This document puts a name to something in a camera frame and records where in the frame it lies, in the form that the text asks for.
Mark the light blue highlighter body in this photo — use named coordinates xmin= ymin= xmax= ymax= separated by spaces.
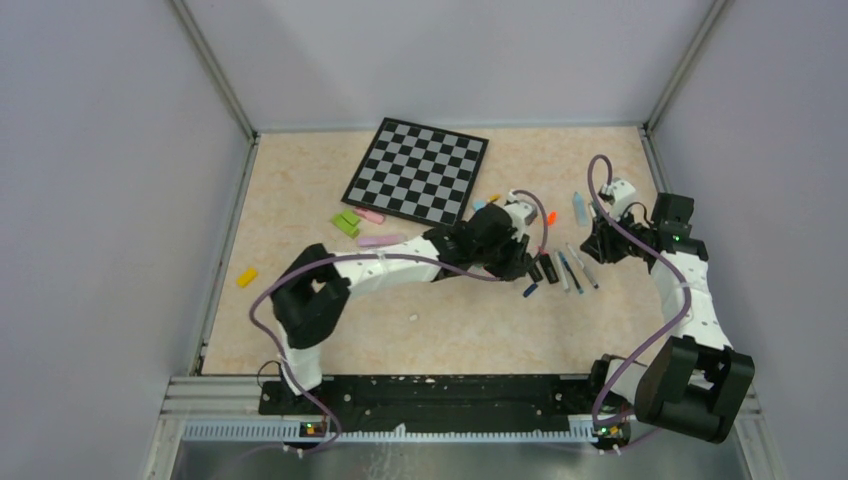
xmin=572 ymin=191 xmax=590 ymax=227

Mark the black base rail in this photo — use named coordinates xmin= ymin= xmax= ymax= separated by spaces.
xmin=259 ymin=373 xmax=605 ymax=415

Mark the black highlighter blue cap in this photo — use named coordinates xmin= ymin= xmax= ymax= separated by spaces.
xmin=527 ymin=262 xmax=544 ymax=283

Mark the dark blue pen cap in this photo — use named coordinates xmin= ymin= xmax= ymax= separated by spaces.
xmin=522 ymin=283 xmax=539 ymax=298

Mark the pale purple highlighter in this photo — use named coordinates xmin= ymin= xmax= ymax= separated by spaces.
xmin=357 ymin=234 xmax=407 ymax=249

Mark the black highlighter pink cap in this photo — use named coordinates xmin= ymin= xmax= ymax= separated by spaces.
xmin=538 ymin=251 xmax=560 ymax=284

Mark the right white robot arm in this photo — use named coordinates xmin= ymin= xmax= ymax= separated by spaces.
xmin=580 ymin=193 xmax=755 ymax=444

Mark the yellow highlighter cap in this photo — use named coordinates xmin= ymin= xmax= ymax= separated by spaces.
xmin=236 ymin=268 xmax=258 ymax=288

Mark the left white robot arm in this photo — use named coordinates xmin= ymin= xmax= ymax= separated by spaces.
xmin=270 ymin=200 xmax=538 ymax=414

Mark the black grey chessboard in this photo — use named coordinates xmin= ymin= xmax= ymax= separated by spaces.
xmin=341 ymin=117 xmax=489 ymax=227

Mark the grey white pen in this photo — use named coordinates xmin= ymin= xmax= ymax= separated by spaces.
xmin=551 ymin=251 xmax=571 ymax=293

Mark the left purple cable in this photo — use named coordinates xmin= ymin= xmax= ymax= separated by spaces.
xmin=248 ymin=189 xmax=551 ymax=458

